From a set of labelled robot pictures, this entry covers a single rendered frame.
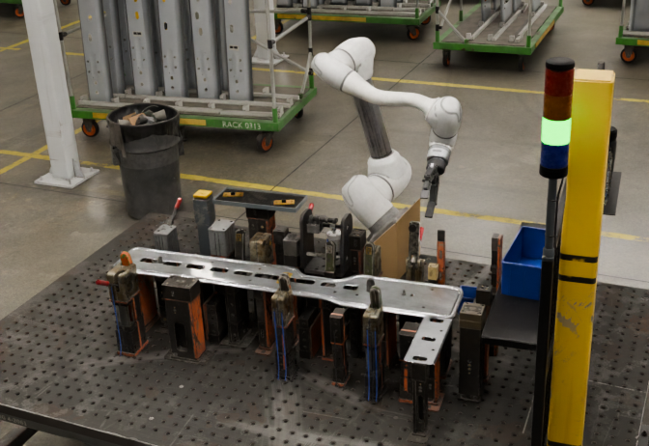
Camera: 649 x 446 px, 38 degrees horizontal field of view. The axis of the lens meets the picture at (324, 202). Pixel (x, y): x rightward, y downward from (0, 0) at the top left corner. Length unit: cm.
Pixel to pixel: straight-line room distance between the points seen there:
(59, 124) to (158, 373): 388
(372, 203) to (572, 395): 157
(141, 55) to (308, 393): 520
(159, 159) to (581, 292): 414
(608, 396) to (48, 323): 224
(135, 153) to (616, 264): 314
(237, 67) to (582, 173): 557
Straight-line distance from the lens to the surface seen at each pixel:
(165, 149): 633
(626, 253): 599
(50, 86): 715
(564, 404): 286
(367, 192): 408
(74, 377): 368
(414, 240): 346
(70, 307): 415
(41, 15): 702
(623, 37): 985
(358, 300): 336
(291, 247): 365
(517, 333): 314
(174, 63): 804
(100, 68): 812
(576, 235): 258
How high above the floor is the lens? 270
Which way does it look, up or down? 24 degrees down
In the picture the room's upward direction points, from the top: 3 degrees counter-clockwise
